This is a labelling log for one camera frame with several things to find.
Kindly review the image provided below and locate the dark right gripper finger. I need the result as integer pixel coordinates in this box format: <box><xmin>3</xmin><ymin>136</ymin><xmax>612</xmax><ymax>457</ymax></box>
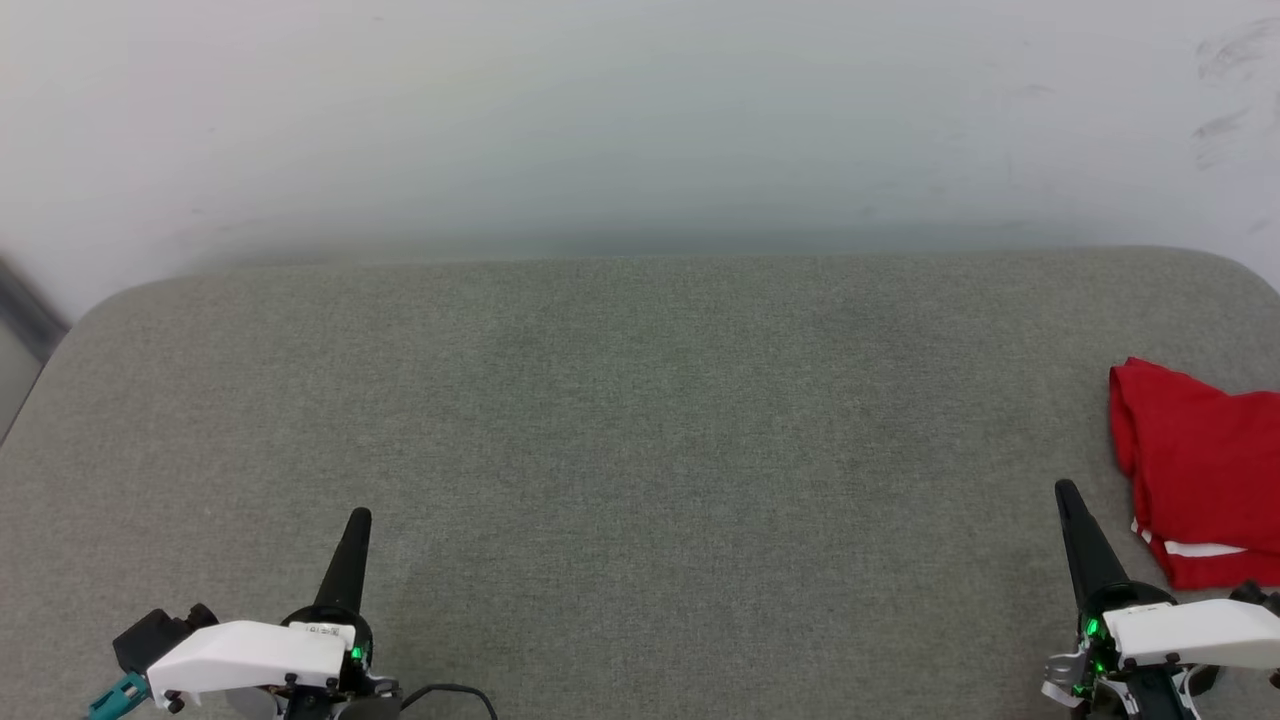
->
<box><xmin>1053</xmin><ymin>479</ymin><xmax>1138</xmax><ymax>613</ymax></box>

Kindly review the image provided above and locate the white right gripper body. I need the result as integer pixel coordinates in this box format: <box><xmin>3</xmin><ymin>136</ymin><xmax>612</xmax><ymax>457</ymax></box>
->
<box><xmin>1038</xmin><ymin>578</ymin><xmax>1280</xmax><ymax>720</ymax></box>

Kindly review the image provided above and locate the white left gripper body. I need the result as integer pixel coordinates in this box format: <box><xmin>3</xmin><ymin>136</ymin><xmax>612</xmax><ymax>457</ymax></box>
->
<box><xmin>146</xmin><ymin>604</ymin><xmax>401</xmax><ymax>720</ymax></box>

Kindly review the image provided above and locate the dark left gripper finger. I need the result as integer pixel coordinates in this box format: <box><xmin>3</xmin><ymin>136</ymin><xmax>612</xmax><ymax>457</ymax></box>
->
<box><xmin>312</xmin><ymin>507</ymin><xmax>374</xmax><ymax>617</ymax></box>

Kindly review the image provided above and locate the red and white shirt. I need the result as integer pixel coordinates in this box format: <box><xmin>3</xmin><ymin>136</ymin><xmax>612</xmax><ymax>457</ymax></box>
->
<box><xmin>1107</xmin><ymin>356</ymin><xmax>1280</xmax><ymax>593</ymax></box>

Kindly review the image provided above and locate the grey fabric sofa seat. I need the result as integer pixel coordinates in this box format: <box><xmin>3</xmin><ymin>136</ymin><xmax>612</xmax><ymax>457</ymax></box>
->
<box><xmin>0</xmin><ymin>245</ymin><xmax>1280</xmax><ymax>720</ymax></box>

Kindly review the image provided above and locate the teal camera cable plug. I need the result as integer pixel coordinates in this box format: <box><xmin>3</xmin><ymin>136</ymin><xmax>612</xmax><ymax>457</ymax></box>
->
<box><xmin>86</xmin><ymin>671</ymin><xmax>153</xmax><ymax>720</ymax></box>

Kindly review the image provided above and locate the dark grey wall strip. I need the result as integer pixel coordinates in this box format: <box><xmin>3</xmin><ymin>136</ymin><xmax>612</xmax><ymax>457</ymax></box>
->
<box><xmin>0</xmin><ymin>252</ymin><xmax>71</xmax><ymax>363</ymax></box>

